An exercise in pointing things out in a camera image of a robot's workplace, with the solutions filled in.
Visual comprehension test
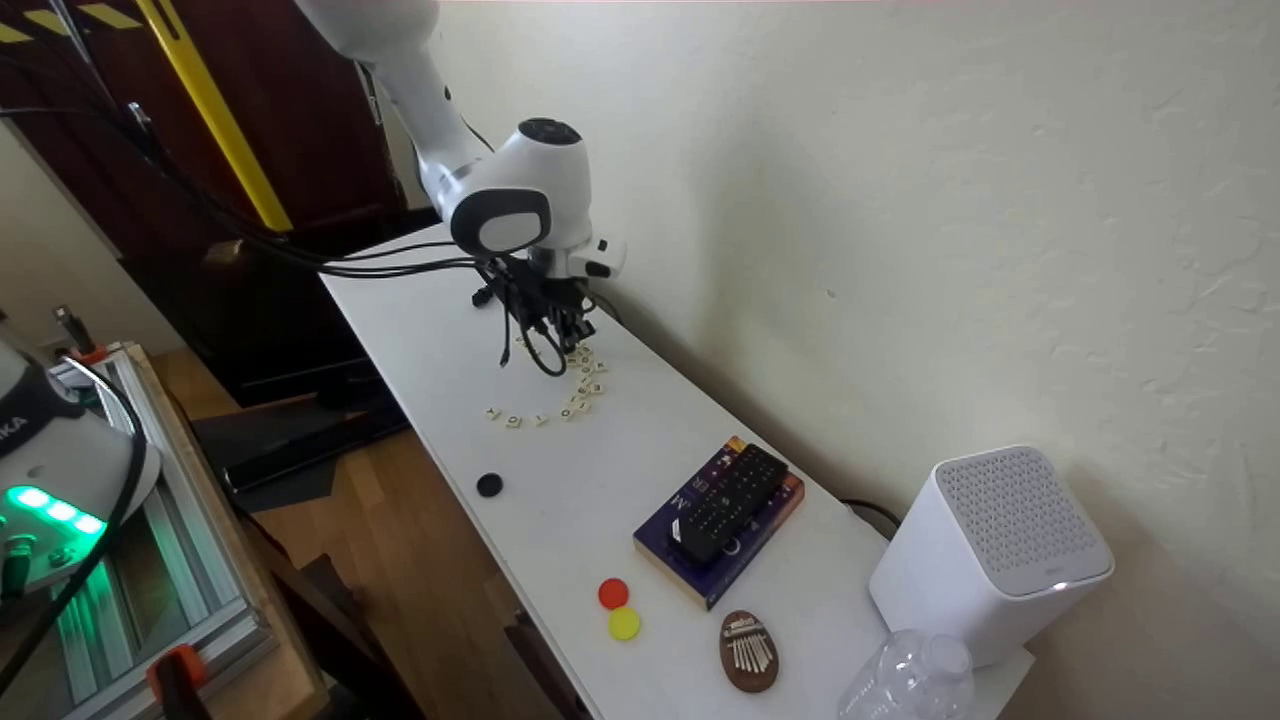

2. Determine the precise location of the yellow pole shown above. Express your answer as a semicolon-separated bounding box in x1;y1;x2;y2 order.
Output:
132;0;294;239

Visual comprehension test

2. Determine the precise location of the yellow black hazard tape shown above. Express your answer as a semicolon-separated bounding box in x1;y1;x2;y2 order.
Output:
0;0;142;48

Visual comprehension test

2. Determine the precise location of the aluminium frame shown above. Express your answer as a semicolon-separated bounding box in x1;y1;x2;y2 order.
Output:
50;335;290;720

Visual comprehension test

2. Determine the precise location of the clear plastic bottle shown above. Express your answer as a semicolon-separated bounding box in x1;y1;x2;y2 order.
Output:
831;629;989;720

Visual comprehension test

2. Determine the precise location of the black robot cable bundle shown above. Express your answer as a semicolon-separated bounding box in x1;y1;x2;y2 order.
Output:
50;0;578;381

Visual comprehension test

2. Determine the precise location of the dark blue electronic box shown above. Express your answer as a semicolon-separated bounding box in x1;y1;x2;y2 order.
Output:
626;431;807;616

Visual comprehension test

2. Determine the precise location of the black speaker cable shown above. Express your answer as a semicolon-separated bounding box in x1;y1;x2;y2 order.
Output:
837;493;909;541

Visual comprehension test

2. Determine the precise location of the black flat floor object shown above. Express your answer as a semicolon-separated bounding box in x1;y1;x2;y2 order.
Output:
193;394;413;518

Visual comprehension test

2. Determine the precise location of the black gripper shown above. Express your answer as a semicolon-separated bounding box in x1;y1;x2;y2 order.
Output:
499;250;598;370

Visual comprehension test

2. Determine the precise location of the orange clamp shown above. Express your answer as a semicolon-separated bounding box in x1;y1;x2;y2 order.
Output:
141;640;215;720

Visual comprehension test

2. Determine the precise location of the white mesh speaker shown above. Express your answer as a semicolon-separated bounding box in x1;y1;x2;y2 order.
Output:
862;443;1118;674

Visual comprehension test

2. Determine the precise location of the white device with green lights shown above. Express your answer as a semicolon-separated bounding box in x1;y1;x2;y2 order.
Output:
0;335;166;613

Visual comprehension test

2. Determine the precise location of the brown oval object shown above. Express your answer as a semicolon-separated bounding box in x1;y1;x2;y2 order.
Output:
715;608;784;696

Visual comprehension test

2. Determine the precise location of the black remote control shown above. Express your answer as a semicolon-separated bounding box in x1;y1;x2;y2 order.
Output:
658;440;790;567

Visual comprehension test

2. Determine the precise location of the dark brown cabinet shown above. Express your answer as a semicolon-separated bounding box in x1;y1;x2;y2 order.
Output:
0;0;442;274

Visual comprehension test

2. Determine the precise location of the black low bench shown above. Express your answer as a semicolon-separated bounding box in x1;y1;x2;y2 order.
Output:
118;197;442;410

